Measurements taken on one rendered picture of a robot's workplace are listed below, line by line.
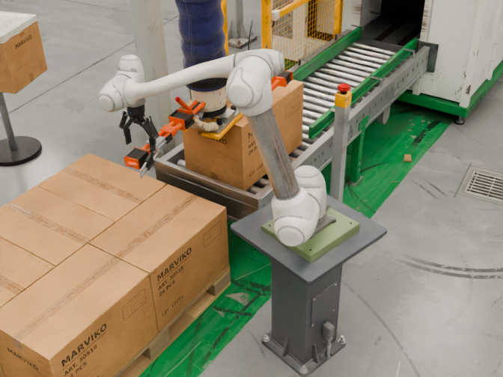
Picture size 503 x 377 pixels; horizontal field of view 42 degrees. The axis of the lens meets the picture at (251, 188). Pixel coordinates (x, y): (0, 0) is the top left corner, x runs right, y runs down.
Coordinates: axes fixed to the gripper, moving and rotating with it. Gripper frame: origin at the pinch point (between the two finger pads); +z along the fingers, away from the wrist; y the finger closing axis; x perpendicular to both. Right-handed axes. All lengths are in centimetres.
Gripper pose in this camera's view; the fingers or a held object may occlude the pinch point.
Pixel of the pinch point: (140, 144)
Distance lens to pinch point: 289.5
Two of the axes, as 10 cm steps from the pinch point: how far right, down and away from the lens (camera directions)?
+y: -8.6, -2.8, 4.3
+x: -5.1, 5.0, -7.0
